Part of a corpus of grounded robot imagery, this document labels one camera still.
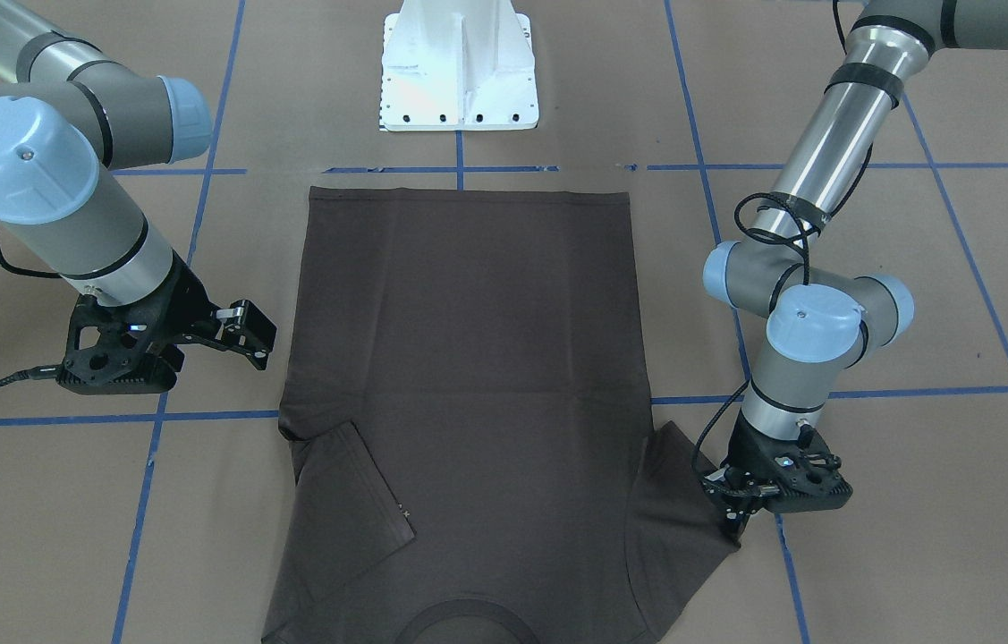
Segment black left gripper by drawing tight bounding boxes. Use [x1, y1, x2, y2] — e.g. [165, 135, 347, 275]
[707, 413, 816, 543]

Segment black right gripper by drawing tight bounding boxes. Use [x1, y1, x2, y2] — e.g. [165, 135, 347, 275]
[74, 261, 277, 371]

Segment brown t-shirt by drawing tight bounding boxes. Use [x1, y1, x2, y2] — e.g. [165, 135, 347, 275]
[261, 187, 737, 643]

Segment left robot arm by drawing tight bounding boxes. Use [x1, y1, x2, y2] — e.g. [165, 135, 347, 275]
[699, 1, 1008, 539]

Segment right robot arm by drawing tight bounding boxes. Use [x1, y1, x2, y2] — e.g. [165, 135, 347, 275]
[0, 1, 277, 385]

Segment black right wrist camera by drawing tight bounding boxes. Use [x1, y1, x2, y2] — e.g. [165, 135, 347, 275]
[56, 309, 185, 395]

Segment white column pedestal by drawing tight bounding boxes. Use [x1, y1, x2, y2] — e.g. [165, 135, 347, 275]
[378, 1, 540, 133]

